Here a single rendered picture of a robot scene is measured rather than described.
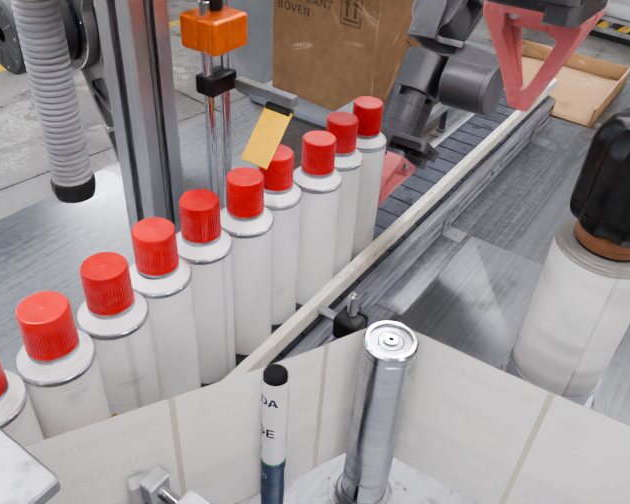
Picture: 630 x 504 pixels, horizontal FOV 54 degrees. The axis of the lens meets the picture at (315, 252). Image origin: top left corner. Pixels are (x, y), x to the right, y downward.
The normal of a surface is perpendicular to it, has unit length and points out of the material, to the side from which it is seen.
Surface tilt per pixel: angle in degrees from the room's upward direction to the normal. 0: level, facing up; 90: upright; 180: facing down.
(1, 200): 0
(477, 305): 0
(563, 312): 92
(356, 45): 90
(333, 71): 90
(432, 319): 0
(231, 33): 90
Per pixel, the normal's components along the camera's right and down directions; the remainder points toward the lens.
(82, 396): 0.78, 0.42
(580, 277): -0.71, 0.43
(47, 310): 0.02, -0.80
